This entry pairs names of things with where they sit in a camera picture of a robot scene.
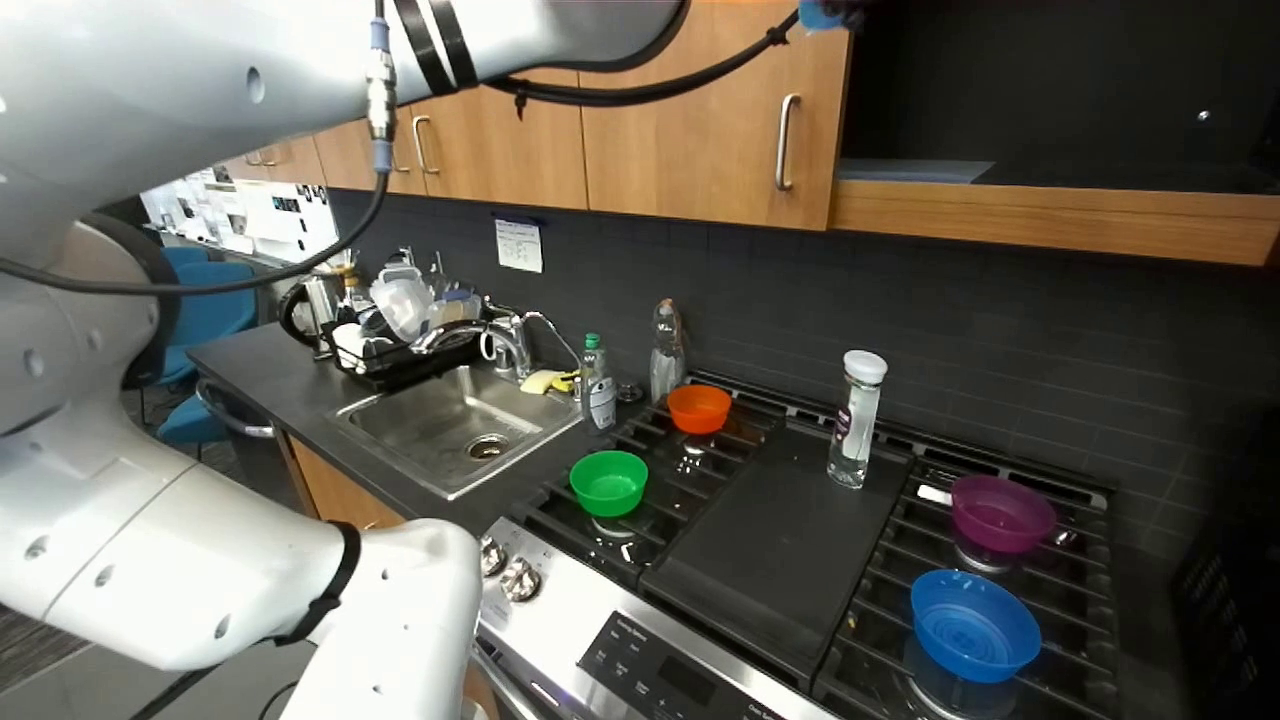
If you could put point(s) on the green capped soap bottle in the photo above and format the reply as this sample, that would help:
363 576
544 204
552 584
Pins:
597 393

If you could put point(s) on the pale yellow sponge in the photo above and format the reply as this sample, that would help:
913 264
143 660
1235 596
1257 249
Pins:
537 386

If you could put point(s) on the clear bottle white cap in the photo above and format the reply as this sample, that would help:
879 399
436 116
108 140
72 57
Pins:
859 425

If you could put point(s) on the stainless gas stove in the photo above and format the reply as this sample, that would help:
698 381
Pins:
574 627

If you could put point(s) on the black griddle plate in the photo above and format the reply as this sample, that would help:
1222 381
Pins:
772 561

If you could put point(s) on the white poster black squares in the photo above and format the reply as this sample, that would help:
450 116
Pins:
241 215

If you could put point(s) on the blue chair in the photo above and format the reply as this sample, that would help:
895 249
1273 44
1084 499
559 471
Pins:
212 315

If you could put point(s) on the black dish rack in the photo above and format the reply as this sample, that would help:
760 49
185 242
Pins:
401 360

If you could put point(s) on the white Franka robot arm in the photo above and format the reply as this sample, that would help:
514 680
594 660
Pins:
160 561

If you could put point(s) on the thin chrome water tap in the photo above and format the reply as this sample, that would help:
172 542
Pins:
537 318

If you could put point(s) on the green plastic bowl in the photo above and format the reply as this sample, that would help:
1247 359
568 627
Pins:
610 483

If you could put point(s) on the wooden base cabinet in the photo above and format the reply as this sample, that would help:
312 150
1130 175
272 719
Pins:
334 495

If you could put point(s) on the silver stove knob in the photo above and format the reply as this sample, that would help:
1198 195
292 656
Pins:
494 561
523 582

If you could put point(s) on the wooden cupboard black interior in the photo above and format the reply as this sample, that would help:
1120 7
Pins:
1064 221

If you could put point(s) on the yellow green sponge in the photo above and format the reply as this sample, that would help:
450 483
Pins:
564 386

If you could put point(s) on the orange plastic bowl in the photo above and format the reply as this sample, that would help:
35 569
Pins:
701 406

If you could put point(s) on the blue plastic bowl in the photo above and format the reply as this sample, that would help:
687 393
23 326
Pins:
975 627

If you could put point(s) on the clear spray bottle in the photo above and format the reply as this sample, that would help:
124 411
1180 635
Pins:
666 360

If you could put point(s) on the stainless steel sink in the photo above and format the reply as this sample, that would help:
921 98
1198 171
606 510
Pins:
440 432

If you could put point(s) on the clear plastic container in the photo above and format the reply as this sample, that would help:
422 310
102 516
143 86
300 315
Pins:
401 302

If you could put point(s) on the purple plastic bowl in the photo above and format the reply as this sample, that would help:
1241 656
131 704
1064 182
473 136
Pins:
1003 515

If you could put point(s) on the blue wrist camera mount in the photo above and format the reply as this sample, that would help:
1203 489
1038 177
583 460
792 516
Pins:
823 13

